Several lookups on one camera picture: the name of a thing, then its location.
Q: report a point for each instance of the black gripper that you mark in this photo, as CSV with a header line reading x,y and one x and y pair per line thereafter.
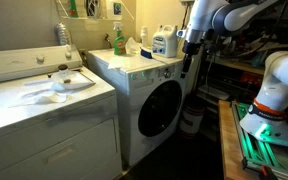
x,y
191,49

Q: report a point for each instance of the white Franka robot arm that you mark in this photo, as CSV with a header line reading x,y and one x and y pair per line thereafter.
x,y
277,86

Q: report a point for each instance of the white front-load washing machine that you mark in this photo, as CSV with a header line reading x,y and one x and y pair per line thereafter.
x,y
134,100

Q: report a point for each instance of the silver washer control knob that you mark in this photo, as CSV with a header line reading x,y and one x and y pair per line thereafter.
x,y
167,73

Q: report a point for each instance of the large white detergent jug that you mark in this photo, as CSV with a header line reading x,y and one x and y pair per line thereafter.
x,y
164,43

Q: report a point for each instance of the blue scrub brush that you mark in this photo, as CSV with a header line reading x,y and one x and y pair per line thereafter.
x,y
146,53

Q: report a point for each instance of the red and white bucket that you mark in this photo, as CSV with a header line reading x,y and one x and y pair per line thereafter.
x,y
192,116

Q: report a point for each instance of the dark round washer door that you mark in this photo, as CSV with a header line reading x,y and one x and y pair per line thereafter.
x,y
159,110

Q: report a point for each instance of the wooden storage shelf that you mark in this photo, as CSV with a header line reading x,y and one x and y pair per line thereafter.
x,y
237,65

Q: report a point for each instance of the small white bottle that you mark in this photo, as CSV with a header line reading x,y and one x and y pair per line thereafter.
x,y
144,36

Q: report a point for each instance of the crumpled white plastic wrap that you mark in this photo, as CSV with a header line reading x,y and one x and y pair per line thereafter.
x,y
132,46

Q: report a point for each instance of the flat white cloth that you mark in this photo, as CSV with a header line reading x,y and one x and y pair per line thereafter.
x,y
119,62

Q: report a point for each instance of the green spray bottle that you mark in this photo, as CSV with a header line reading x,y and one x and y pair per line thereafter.
x,y
119,43

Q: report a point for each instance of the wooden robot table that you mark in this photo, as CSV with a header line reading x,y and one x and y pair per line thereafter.
x,y
229,143

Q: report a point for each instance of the white container with blue label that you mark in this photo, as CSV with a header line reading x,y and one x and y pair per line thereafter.
x,y
114,10

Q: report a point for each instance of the round white dryer knob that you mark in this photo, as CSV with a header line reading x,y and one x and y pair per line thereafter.
x,y
40,59
68,55

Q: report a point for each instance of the clear jar with black lid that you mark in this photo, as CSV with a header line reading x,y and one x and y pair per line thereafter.
x,y
63,76

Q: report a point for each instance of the green bottle on shelf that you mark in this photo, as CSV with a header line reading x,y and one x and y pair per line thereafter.
x,y
73,10

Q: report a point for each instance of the clear ribbed water bottle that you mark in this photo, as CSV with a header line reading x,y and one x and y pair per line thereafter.
x,y
62,35

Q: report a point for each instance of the white cloth on dryer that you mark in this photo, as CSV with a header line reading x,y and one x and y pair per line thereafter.
x,y
47,93

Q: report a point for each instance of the white top-load dryer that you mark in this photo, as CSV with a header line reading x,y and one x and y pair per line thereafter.
x,y
50,133

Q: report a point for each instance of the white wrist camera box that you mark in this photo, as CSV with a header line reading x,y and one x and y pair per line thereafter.
x,y
181,33

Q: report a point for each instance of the metal wall faucet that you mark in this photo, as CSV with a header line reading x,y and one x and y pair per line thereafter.
x,y
108,40

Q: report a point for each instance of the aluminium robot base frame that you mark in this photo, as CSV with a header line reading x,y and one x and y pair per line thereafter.
x,y
267,156

